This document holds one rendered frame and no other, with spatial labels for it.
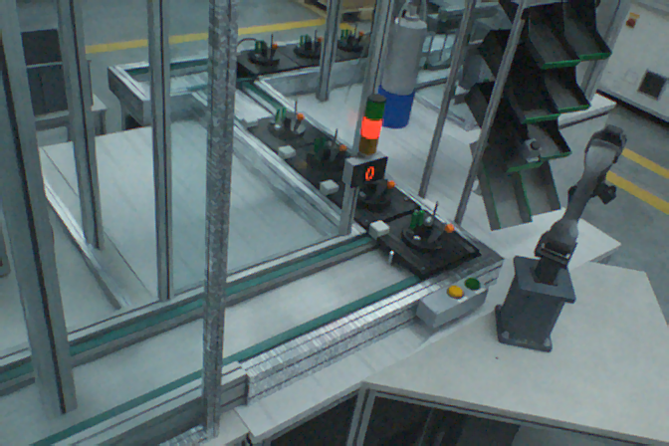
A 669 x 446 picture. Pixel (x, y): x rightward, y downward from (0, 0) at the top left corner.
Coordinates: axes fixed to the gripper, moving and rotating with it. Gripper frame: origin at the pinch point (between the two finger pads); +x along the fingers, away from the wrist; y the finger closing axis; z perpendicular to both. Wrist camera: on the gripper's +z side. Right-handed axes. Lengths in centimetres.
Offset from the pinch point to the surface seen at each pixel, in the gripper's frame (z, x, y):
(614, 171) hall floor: -26, 46, 282
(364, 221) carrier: -46, 25, -40
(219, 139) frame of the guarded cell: -33, -20, -133
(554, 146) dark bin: -14.9, -12.0, 1.8
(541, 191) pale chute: -12.7, 3.9, 6.4
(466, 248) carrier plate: -17.4, 19.9, -28.2
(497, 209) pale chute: -18.1, 9.7, -13.3
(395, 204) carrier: -45, 21, -25
